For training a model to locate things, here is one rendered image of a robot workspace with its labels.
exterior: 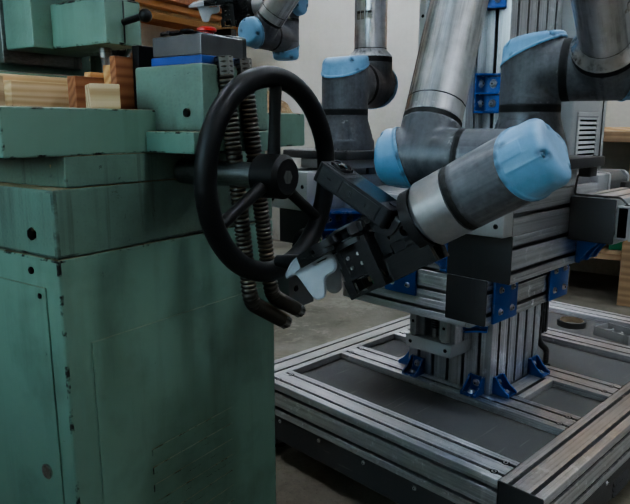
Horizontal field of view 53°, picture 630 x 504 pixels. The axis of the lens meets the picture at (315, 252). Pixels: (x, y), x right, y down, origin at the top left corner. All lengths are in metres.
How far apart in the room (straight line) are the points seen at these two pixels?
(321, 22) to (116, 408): 3.95
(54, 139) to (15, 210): 0.13
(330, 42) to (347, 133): 3.07
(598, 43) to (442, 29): 0.39
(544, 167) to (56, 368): 0.66
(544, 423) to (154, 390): 0.89
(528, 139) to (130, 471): 0.73
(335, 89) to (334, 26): 3.05
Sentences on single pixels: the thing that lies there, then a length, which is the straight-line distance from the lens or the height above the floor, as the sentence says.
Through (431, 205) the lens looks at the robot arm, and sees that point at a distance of 0.66.
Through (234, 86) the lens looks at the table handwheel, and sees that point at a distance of 0.79.
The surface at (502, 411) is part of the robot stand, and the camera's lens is 1.58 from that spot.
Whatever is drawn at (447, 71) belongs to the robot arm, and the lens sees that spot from 0.82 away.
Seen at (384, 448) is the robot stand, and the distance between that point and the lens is 1.45.
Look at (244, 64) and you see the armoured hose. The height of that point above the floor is 0.96.
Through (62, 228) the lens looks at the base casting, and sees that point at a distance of 0.86.
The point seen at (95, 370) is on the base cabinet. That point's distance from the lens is 0.93.
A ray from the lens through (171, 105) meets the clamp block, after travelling 0.92.
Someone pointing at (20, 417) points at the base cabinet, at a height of 0.46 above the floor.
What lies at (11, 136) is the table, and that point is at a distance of 0.82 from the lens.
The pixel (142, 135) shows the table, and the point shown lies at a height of 0.86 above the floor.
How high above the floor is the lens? 0.88
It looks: 11 degrees down
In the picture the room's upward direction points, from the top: straight up
